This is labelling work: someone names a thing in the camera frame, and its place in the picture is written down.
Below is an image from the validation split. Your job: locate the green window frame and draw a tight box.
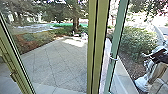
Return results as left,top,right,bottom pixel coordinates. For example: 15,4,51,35
0,0,112,94

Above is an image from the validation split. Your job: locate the white patio chair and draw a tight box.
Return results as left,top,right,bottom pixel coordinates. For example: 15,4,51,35
71,30,80,39
80,31,89,41

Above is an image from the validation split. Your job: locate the green garden bush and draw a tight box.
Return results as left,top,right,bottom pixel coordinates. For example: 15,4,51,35
108,26,159,63

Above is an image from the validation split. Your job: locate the dark tree trunk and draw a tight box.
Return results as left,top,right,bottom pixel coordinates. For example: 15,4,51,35
72,0,81,34

